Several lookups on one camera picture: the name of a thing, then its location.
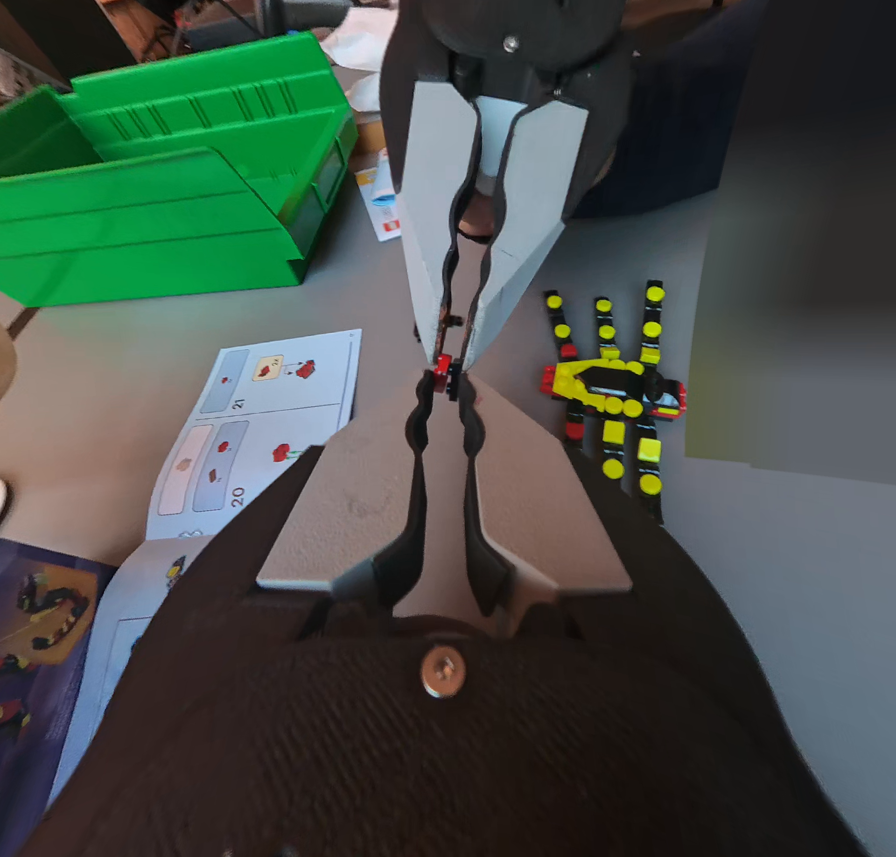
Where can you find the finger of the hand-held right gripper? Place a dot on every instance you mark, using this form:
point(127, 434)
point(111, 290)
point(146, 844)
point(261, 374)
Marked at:
point(542, 171)
point(430, 192)

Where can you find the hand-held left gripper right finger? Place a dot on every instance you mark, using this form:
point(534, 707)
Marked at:
point(539, 514)

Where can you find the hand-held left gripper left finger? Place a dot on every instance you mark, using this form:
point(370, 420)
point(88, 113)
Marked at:
point(350, 507)

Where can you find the small red black lego piece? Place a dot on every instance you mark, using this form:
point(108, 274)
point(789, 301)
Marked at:
point(442, 374)

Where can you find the lego instruction booklet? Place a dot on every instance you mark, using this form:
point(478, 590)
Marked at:
point(280, 409)

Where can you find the black yellow lego spider model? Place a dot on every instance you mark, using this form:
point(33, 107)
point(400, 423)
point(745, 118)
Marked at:
point(609, 381)

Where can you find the purple lego box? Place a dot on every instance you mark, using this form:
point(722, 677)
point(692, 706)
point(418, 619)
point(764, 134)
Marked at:
point(42, 654)

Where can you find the person's right hand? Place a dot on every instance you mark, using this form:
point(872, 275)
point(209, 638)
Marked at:
point(479, 214)

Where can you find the small white leaflet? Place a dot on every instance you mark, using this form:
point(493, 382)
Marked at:
point(381, 206)

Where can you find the white crumpled paper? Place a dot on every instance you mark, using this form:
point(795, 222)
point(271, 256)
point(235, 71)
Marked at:
point(360, 38)

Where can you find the wooden clipboard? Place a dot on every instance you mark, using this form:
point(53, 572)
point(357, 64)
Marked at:
point(5, 360)

